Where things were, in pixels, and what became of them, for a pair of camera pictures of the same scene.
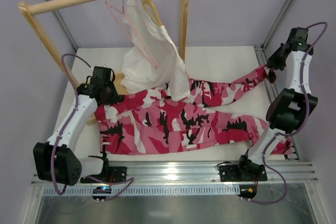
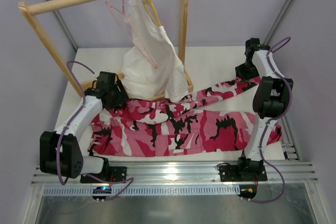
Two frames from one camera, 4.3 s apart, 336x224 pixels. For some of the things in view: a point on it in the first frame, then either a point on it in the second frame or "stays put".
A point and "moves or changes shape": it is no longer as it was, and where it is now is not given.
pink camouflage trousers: x=153 y=123 moves or changes shape
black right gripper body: x=274 y=61 → x=242 y=72
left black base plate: x=117 y=174 stays put
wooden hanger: x=146 y=1 stays put
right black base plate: x=242 y=173 stays put
